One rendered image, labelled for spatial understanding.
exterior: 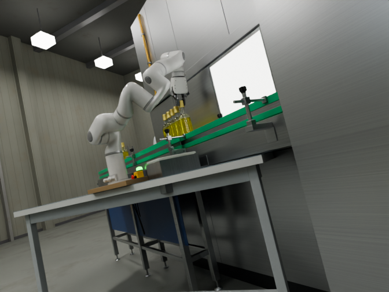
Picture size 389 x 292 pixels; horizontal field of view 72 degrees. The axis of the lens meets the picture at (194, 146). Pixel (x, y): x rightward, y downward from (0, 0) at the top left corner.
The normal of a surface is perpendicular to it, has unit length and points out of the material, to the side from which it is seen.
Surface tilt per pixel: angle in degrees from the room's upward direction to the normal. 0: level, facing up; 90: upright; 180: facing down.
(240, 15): 90
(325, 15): 90
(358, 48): 90
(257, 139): 90
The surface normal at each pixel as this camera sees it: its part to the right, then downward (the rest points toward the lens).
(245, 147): -0.82, 0.15
